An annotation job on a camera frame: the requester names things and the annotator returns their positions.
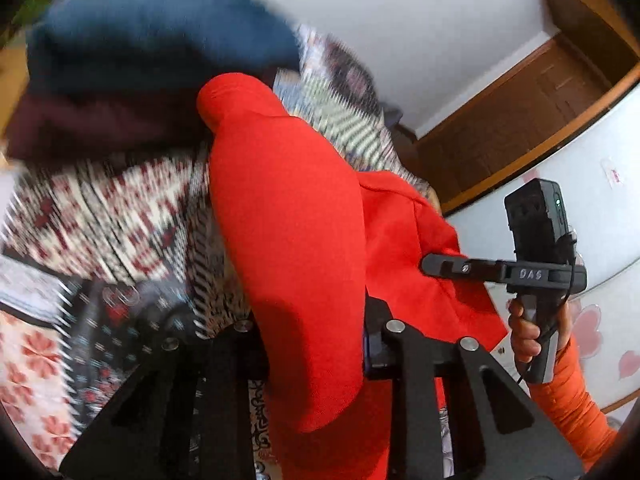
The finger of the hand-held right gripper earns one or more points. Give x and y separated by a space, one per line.
460 267

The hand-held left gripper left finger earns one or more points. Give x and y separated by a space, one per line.
225 385

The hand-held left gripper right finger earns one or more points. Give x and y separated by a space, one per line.
374 357

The red zip-neck pullover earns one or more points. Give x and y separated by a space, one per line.
285 235

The person's right forearm orange sleeve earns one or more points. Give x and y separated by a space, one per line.
575 405

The person's right hand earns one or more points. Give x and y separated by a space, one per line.
525 332

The brown wooden door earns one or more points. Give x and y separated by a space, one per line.
500 125

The patterned bedsheet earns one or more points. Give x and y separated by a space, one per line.
100 210

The folded maroon garment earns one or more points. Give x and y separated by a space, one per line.
100 125

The folded blue fleece garment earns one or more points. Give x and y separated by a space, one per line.
150 30

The green patterned bag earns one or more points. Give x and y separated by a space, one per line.
35 2

